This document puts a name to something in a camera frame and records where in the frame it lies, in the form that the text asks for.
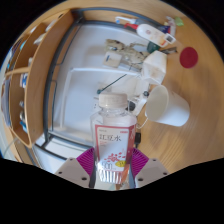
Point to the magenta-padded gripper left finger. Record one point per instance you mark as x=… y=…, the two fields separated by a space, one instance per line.
x=72 y=170

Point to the brown tree figure toy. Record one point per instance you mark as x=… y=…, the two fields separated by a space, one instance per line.
x=128 y=53

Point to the white pump bottle, red pump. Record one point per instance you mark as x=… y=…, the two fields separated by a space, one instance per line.
x=151 y=33

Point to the grey metal frame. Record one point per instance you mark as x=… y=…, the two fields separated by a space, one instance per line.
x=50 y=86

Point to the white cup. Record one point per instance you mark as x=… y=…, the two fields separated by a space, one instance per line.
x=170 y=106

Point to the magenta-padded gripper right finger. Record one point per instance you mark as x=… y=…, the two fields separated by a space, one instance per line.
x=152 y=170

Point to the clear blue spray bottle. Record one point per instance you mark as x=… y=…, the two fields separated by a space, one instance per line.
x=133 y=20

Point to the flat round red coaster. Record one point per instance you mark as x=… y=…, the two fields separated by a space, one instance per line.
x=189 y=57

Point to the clear drink bottle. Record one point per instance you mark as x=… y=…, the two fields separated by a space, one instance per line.
x=113 y=140

